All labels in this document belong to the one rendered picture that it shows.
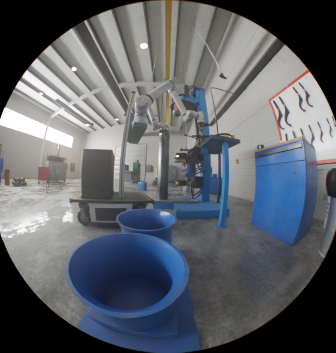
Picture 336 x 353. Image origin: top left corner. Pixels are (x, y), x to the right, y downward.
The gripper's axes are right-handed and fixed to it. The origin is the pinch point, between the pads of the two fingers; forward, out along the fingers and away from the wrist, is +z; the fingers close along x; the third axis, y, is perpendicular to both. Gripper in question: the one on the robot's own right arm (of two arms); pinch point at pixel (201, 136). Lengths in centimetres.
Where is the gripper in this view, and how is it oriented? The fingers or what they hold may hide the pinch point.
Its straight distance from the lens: 133.7
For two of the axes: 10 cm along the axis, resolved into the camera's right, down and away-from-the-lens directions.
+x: -2.4, -0.2, -9.7
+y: -9.7, -0.3, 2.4
